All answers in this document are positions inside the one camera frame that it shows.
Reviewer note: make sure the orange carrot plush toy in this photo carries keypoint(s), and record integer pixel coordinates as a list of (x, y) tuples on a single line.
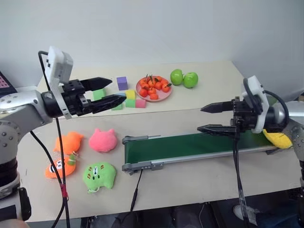
[(53, 169)]

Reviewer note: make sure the white sneaker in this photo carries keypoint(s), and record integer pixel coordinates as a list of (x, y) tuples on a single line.
[(244, 213)]

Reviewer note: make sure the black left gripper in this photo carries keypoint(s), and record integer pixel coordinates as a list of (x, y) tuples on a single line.
[(74, 97)]

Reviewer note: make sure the yellow plush toy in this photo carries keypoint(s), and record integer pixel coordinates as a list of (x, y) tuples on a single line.
[(280, 140)]

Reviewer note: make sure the green apple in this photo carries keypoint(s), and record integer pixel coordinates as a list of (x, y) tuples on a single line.
[(177, 77), (190, 80)]

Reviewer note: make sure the green tiger plush toy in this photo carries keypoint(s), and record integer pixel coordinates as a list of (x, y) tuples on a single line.
[(99, 175)]

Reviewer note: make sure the yellow foam block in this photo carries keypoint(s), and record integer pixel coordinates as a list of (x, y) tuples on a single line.
[(130, 94)]

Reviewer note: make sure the green foam block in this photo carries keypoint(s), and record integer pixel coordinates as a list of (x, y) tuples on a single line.
[(117, 107), (98, 94), (130, 103)]

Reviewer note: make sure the light blue foam block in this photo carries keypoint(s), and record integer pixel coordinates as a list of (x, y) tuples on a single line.
[(121, 94)]

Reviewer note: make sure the pink foam block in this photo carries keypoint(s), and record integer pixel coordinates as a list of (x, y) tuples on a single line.
[(140, 103)]

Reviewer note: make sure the small orange tangerine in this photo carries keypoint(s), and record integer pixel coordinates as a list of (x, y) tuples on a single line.
[(164, 82), (152, 80), (143, 92), (152, 91), (158, 85), (158, 78), (154, 96), (143, 82), (166, 88)]

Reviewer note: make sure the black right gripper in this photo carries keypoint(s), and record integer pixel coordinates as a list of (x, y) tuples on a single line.
[(244, 116)]

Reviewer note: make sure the black rounded robot block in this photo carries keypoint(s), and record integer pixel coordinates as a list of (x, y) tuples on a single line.
[(25, 204)]

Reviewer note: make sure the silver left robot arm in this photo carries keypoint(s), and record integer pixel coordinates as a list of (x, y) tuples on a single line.
[(21, 107)]

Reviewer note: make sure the green conveyor belt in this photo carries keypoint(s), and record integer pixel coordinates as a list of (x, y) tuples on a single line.
[(180, 147)]

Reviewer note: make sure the purple foam cube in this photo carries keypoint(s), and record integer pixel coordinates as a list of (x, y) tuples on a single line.
[(122, 83)]

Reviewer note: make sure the orange cat plush toy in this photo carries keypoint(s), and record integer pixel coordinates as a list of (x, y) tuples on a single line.
[(70, 142)]

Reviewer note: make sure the black device with pink panel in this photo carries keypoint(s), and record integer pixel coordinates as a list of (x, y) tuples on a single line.
[(6, 84)]

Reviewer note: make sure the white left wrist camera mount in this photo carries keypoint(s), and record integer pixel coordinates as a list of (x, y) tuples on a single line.
[(59, 61)]

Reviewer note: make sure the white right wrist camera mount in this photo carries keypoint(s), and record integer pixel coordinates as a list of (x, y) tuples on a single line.
[(255, 88)]

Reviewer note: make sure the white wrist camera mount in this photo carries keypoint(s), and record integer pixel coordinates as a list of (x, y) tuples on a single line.
[(255, 88), (59, 61)]

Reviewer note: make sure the pink cat plush toy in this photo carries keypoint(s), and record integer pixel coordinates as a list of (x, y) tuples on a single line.
[(103, 141)]

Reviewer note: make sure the pink plate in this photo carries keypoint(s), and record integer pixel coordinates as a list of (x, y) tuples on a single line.
[(164, 96)]

